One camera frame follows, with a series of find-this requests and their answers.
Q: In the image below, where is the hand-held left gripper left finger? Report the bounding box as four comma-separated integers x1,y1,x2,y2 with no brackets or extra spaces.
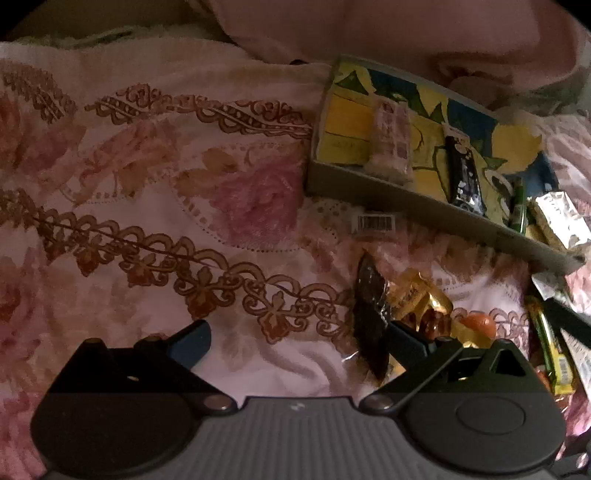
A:
65,319,238,414

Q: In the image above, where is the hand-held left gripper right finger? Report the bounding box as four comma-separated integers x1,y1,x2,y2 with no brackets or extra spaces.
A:
359,320,537,414

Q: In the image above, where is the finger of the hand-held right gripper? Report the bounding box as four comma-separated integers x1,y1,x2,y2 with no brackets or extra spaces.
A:
542,298,591,350

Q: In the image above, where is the green and yellow snack packet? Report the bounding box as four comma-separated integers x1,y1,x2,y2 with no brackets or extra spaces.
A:
524,295,578,398

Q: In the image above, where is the dark brown snack packet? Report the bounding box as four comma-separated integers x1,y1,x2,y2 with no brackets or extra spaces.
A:
353,254,393,384

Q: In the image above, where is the gold candy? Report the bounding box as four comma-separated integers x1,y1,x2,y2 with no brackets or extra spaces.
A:
385,272,455,324

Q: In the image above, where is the clear packet of orange snacks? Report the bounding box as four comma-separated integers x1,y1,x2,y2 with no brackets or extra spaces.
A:
402,307,513,352

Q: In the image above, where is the clear rice cracker packet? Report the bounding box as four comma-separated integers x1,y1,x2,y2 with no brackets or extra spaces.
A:
526,191,591,252

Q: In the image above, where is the green stick snack packet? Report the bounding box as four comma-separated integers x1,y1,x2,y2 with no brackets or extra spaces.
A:
508,178,529,236

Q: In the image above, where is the dark blue snack packet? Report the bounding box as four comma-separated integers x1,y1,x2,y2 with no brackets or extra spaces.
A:
443,124,488,217

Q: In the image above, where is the clear white snack bar packet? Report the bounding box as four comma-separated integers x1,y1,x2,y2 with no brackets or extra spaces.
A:
367,98,416,183

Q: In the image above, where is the yellow and blue printed box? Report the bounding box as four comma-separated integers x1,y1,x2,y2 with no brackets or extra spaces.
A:
305,54,585,275

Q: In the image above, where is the barcode label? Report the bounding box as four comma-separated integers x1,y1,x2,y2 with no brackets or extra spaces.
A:
351,212,400,234

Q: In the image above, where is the pink floral blanket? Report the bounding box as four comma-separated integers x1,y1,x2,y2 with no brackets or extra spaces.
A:
0,28,591,480

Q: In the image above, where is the grey cloth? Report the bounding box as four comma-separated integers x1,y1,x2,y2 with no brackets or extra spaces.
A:
494,69,587,114

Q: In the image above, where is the large pink pillow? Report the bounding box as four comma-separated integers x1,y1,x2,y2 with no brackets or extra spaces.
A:
185,0,591,93

